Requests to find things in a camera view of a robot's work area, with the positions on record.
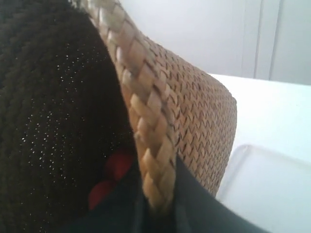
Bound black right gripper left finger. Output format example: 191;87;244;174
65;167;156;233

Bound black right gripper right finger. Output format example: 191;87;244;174
167;158;266;233

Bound brown woven wicker basket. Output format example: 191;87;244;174
0;0;237;233

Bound red sausage pieces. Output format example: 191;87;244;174
88;180;118;210

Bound red round objects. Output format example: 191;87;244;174
104;149;134;182

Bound white square plastic tray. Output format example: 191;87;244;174
216;145;311;233

